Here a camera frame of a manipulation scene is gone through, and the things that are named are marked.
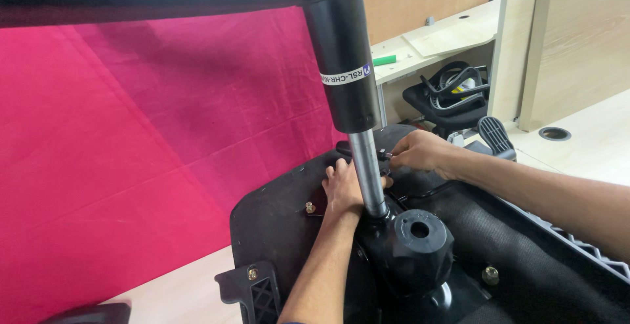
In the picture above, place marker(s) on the black plastic part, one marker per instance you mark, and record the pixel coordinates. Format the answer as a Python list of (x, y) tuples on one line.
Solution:
[(91, 314)]

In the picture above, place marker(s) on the black gas lift cylinder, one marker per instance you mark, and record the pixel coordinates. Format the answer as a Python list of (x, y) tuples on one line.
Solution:
[(344, 63)]

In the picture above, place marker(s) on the black metal tilt mechanism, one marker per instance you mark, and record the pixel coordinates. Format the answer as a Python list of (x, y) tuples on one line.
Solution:
[(379, 255)]

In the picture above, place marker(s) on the red cloth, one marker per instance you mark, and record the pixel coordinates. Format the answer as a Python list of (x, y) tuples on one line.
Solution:
[(138, 156)]

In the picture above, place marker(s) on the black chair seat underside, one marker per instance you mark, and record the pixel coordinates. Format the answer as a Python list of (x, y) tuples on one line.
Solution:
[(275, 215)]

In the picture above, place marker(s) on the person's left hand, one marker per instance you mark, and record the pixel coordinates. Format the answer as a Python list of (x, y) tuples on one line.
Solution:
[(342, 191)]

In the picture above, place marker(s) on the black lever rod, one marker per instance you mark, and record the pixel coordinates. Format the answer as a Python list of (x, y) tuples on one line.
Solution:
[(344, 149)]

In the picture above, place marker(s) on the person's right fingers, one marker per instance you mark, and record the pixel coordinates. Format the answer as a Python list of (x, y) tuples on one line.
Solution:
[(402, 154)]

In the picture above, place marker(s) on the green marker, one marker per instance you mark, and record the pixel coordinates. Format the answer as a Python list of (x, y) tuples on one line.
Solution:
[(384, 60)]

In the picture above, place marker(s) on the black ribbed paddle lever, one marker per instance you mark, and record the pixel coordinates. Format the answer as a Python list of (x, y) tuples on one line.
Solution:
[(496, 136)]

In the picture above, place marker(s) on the person's right hand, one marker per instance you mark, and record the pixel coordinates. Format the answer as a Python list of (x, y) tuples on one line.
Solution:
[(426, 151)]

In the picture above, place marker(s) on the brass bolt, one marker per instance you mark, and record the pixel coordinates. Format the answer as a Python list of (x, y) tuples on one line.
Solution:
[(310, 208), (490, 275), (253, 274)]

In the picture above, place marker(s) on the black plastic armrest bracket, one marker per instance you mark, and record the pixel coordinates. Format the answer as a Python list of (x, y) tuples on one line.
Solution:
[(253, 292)]

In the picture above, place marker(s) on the grey plastic mesh backrest frame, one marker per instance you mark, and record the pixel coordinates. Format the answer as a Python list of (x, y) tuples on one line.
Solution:
[(590, 250)]

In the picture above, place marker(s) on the black round tension knob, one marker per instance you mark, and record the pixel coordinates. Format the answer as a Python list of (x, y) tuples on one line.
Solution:
[(421, 250)]

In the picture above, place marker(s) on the light wooden desk with partitions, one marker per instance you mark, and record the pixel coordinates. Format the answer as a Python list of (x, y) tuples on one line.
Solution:
[(566, 43)]

